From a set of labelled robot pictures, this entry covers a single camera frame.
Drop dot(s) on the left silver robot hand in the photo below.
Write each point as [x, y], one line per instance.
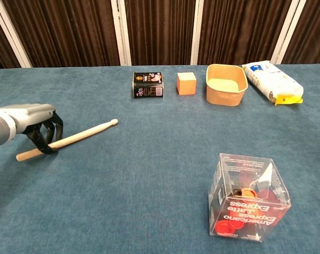
[35, 115]

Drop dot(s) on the black tin can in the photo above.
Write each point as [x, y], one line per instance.
[148, 86]

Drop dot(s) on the orange wooden cube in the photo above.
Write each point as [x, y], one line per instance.
[186, 86]

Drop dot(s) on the blue velvet table cloth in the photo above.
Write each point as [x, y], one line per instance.
[149, 172]

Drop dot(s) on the white wet wipes pack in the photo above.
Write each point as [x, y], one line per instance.
[274, 82]

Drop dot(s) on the brown paper bowl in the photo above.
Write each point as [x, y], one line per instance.
[223, 96]

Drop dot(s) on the clear plastic capsule box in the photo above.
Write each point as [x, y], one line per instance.
[247, 209]

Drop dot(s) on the white partition frame post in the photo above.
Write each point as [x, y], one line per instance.
[197, 31]
[285, 34]
[121, 34]
[10, 31]

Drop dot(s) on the wooden drumstick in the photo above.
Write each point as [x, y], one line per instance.
[83, 135]

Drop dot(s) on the dark brown curtain panel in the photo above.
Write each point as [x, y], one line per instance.
[160, 31]
[64, 31]
[311, 34]
[242, 31]
[1, 50]

